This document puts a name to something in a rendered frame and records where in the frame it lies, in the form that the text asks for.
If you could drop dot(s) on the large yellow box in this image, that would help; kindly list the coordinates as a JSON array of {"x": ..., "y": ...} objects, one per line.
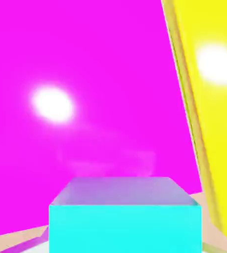
[{"x": 220, "y": 128}]

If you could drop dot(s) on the large magenta box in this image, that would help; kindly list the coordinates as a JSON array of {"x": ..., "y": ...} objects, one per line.
[{"x": 105, "y": 59}]

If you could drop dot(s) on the small cyan cube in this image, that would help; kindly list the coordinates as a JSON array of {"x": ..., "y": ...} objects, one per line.
[{"x": 125, "y": 227}]

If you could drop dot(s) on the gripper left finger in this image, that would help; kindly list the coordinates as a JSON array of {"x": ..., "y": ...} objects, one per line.
[{"x": 42, "y": 249}]

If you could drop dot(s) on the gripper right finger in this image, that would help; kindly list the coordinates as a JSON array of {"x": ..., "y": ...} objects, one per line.
[{"x": 209, "y": 248}]

